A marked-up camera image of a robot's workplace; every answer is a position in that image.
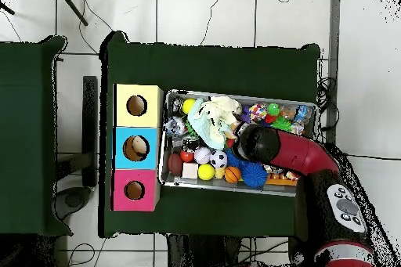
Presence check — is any cream and mint cloth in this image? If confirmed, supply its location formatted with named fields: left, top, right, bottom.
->
left=186, top=95, right=243, bottom=151

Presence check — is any wooden box with three holes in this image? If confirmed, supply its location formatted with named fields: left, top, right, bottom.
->
left=110, top=83, right=164, bottom=212

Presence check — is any crushed silver drink can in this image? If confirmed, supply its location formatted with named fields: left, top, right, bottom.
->
left=181, top=136, right=201, bottom=153

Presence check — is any white toy baseball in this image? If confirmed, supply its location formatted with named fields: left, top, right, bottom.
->
left=193, top=146, right=212, bottom=165

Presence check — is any black and white soccer ball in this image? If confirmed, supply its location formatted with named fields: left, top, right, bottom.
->
left=208, top=150, right=229, bottom=169

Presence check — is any brown toy football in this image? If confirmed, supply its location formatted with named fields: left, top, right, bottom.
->
left=168, top=153, right=184, bottom=177

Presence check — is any orange toy basketball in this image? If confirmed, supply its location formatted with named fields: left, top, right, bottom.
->
left=224, top=165, right=242, bottom=184

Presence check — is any dark green tablecloth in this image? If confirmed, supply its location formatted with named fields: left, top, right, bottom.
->
left=98, top=30, right=321, bottom=239
left=0, top=35, right=74, bottom=237

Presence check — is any blue spiky rubber ball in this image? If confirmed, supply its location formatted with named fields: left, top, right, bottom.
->
left=240, top=161, right=269, bottom=189

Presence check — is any green spiky rubber toy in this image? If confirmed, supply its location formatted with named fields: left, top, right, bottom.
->
left=264, top=102, right=294, bottom=132

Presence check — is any black monitor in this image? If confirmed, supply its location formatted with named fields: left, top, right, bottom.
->
left=52, top=75, right=99, bottom=222

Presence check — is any black tripod leg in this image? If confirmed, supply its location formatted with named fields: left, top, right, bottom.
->
left=56, top=0, right=89, bottom=27

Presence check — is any silver wire mesh bin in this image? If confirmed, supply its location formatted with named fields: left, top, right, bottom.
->
left=157, top=88, right=319, bottom=198

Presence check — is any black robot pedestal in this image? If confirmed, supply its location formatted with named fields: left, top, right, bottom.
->
left=167, top=234, right=242, bottom=267

